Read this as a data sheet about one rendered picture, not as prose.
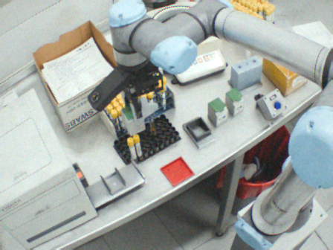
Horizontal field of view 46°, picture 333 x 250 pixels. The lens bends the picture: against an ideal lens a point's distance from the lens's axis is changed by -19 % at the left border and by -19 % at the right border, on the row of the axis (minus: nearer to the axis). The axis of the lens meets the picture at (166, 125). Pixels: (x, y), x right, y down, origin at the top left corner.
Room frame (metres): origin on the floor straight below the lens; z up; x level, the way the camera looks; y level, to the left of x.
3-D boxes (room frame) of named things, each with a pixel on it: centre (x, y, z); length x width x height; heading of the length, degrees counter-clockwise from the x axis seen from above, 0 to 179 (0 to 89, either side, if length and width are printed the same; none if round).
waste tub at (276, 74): (0.92, -0.42, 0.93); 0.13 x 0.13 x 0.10; 28
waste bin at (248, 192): (0.92, -0.35, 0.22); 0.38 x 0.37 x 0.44; 118
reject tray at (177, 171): (0.61, -0.02, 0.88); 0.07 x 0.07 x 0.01; 28
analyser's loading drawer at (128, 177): (0.56, 0.17, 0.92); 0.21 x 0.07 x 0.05; 118
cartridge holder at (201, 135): (0.73, -0.09, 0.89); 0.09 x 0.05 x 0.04; 26
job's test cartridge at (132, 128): (0.66, 0.08, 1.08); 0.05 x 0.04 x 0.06; 24
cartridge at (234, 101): (0.80, -0.20, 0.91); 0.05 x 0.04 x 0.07; 28
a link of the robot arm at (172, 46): (0.60, -0.02, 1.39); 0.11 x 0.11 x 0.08; 41
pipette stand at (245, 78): (0.90, -0.26, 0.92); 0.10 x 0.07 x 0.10; 113
